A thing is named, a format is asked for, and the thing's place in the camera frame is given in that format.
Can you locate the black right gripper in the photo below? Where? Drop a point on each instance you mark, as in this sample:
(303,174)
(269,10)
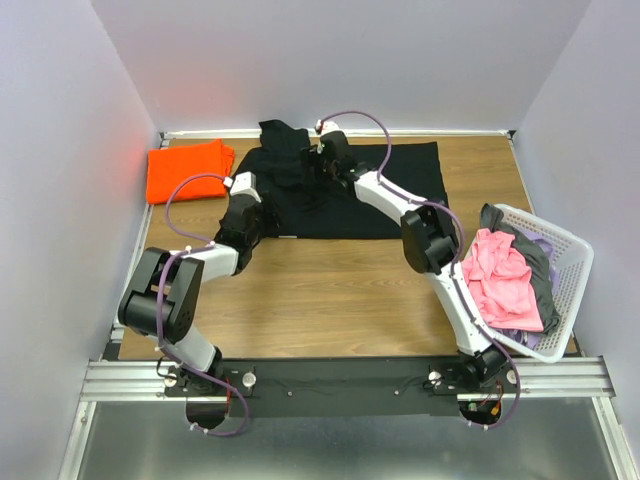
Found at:
(313,154)

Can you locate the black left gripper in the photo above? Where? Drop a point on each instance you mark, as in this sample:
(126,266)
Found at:
(270,219)

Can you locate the black t-shirt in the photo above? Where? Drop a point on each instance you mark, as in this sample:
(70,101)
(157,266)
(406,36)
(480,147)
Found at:
(326,210)

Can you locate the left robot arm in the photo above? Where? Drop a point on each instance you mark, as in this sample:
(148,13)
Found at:
(161,297)

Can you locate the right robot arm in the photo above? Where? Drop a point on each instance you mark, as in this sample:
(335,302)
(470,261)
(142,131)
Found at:
(432,240)

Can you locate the folded orange t-shirt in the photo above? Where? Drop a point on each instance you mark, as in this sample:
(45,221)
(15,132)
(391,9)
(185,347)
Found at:
(168,168)

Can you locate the dark grey t-shirt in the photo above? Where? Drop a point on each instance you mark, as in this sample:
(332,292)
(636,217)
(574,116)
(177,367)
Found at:
(492,217)

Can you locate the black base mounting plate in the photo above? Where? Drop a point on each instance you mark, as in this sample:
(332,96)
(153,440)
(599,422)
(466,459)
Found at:
(347,387)

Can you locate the pink t-shirt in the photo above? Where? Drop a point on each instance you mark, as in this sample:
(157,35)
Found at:
(499,280)

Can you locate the white plastic laundry basket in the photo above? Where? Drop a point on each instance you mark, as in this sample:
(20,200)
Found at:
(572,260)

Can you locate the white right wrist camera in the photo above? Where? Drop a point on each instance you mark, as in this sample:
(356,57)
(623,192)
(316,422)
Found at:
(324,127)

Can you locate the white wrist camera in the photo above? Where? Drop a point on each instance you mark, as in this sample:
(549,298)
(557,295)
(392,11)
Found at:
(324,127)
(245,184)

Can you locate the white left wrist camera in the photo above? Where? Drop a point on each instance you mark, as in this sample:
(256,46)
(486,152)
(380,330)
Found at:
(245,184)

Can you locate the aluminium frame rail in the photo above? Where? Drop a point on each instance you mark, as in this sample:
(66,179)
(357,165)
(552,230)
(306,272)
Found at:
(137,381)

